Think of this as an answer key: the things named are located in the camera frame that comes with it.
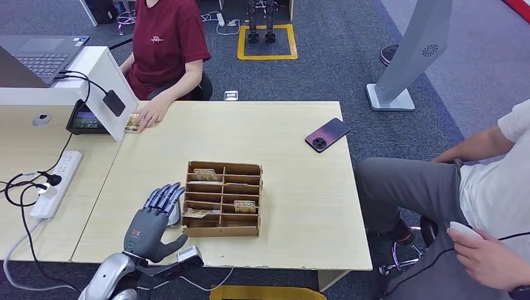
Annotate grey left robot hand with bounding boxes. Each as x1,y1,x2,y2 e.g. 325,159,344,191
122,182,189,264

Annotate person's left hand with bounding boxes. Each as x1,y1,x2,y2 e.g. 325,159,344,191
133,98,172,133
446,227,523,292

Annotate handheld wired controller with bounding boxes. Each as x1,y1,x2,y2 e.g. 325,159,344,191
449,221,484,242

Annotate grey card reader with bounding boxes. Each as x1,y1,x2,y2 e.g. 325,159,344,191
166,201,182,228

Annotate person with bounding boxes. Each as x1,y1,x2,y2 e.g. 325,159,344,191
354,99,530,300
119,0,214,133

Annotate printed hotel key card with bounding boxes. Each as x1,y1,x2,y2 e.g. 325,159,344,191
193,168,219,182
233,200,257,214

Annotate stack of printed cards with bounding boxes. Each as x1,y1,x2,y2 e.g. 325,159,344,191
124,112,142,134

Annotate black power adapter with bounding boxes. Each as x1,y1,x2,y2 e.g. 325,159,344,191
102,89,127,118

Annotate black wristwatch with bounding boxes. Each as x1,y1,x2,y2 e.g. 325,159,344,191
508,284,530,300

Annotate black tablet terminal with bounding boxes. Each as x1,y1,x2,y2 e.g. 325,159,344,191
66,99,109,136

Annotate chrome stool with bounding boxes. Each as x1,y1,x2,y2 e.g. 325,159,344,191
379,217,440,276

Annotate cardboard slotted organizer box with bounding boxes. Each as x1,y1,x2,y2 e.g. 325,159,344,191
181,160,263,238

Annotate white reception counter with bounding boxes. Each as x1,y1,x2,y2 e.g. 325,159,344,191
0,46,139,143

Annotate chrome chair base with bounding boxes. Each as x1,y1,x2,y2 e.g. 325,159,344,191
116,10,138,36

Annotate black power plug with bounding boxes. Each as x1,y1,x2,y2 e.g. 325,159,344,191
39,171,63,187

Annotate black computer tower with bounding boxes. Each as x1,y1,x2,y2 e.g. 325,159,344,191
84,0,121,24

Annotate white desk leg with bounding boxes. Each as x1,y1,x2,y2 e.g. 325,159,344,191
79,0,99,26

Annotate grey laptop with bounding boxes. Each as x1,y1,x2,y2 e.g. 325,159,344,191
0,35,90,89

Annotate yellow floor tape square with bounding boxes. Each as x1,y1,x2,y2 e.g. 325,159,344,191
236,24,299,61

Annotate black robot legs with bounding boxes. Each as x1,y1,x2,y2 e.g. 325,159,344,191
247,0,278,45

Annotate white table leg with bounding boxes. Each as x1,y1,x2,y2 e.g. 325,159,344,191
317,270,353,293

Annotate purple smartphone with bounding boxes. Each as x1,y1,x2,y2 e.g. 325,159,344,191
304,117,351,154

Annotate silver kiosk stand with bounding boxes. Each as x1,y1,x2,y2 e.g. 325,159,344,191
366,0,454,112

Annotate black round base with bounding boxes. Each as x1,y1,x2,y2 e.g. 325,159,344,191
379,44,401,67

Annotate thin black controller cable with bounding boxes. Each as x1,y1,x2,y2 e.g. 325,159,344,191
381,231,530,299

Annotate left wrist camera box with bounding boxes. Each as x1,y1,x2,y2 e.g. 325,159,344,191
136,245,204,278

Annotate black adapter cable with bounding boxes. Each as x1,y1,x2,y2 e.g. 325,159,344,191
56,70,109,104

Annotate thin white cable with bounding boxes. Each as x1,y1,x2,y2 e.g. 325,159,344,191
136,268,235,293

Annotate white floor cable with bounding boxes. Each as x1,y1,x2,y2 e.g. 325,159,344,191
199,11,241,36

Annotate black power cable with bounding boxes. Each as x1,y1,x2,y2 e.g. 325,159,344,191
0,132,79,291

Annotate white power strip cable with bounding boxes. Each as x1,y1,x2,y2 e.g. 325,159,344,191
3,219,79,293

